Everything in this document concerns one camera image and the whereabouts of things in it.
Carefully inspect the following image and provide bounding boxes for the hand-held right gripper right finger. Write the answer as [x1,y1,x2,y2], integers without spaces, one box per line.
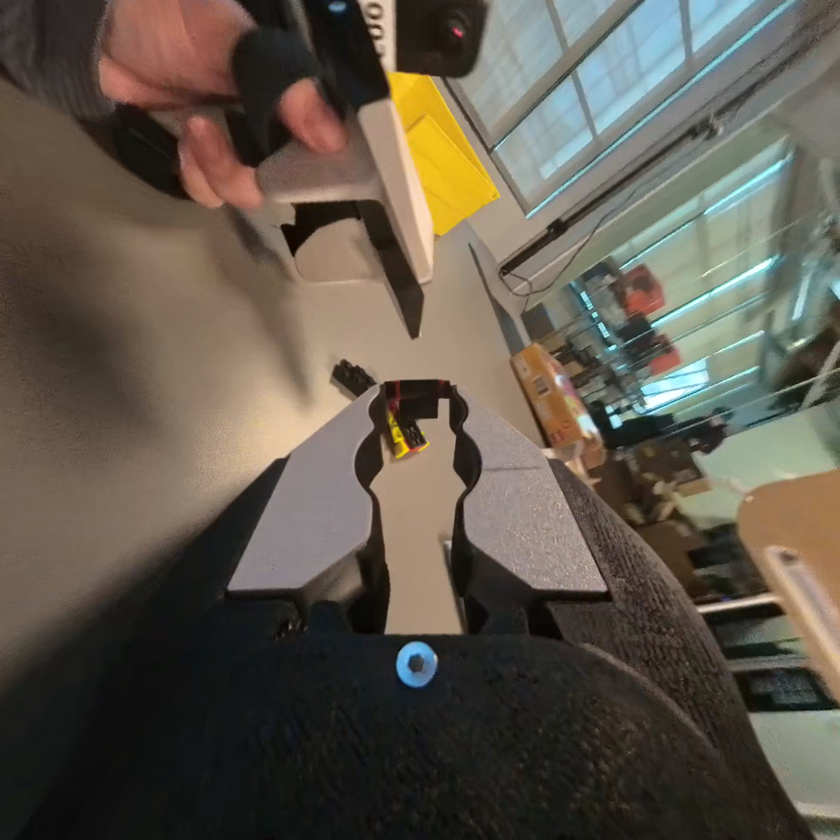
[448,386,610,634]

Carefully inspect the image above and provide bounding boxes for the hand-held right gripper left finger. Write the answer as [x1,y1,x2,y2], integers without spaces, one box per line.
[225,384,389,634]

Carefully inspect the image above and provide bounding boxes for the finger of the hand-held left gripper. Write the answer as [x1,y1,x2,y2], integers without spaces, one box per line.
[281,197,425,341]
[256,98,437,285]

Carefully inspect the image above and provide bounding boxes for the yellow plastic bin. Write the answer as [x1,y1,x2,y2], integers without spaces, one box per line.
[387,71,501,238]

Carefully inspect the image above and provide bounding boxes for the black studded toy plate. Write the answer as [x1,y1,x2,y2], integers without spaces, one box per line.
[331,359,379,399]

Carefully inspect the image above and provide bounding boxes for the black brick assembly red pins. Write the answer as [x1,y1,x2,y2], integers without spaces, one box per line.
[383,378,455,421]

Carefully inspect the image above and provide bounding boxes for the colourful toy set box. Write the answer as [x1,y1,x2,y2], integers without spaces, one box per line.
[510,342,606,452]

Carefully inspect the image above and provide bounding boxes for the person's left hand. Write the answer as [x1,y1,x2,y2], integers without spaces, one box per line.
[97,0,350,211]

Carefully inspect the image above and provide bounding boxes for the black light stand pole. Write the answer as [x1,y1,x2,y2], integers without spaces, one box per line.
[497,118,724,278]

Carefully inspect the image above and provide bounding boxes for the metal storage shelf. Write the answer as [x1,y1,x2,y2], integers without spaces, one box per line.
[570,262,685,409]

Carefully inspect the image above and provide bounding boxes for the wooden book stand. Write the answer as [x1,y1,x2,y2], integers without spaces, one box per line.
[736,469,840,711]

